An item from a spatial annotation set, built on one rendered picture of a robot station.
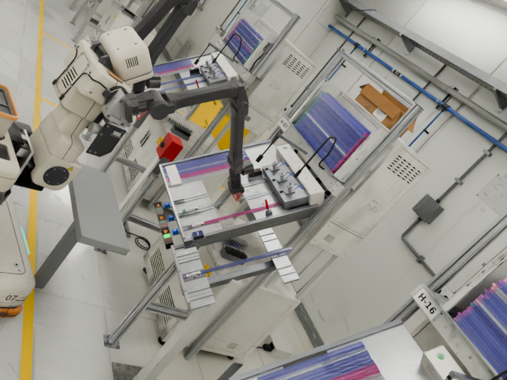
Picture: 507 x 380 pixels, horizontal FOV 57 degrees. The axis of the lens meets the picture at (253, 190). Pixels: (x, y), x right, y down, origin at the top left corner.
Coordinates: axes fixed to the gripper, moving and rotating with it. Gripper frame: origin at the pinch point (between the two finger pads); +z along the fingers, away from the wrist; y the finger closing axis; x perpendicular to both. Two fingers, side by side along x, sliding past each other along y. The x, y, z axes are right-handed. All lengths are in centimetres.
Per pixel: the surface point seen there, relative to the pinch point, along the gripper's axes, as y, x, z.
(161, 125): 149, 20, 32
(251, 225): -21.2, -1.0, 1.3
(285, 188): -6.5, -25.1, -4.8
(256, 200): -4.0, -9.8, 1.2
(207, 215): -5.3, 17.9, 1.3
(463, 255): -93, -63, -24
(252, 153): 39.8, -21.9, 1.4
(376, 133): -22, -66, -37
